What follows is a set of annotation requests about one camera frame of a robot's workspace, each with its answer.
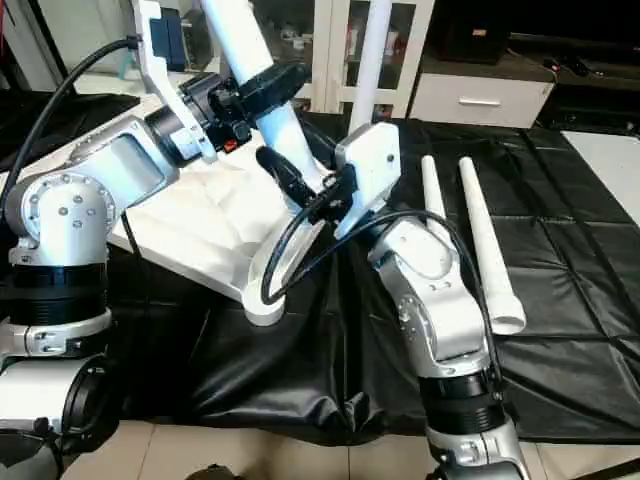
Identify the white plastic table leg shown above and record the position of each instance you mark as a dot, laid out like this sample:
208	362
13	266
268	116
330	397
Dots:
434	190
280	130
372	60
490	250

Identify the white plastic table top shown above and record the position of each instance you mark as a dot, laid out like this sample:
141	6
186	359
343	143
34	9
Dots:
210	225

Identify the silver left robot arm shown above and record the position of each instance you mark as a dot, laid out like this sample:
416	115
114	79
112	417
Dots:
75	215

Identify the white glass door cabinet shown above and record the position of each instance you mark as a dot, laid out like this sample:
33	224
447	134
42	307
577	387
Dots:
330	50

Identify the white drawer unit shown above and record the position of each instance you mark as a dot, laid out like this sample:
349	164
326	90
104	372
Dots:
480	100

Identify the black box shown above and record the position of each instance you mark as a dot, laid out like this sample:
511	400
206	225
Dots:
472	37

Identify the black shiny table mat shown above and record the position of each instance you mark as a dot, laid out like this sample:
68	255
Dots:
550	325

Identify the white side table board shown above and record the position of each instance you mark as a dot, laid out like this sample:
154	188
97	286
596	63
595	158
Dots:
610	170

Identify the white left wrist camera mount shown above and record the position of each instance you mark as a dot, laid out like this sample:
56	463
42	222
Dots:
155	85

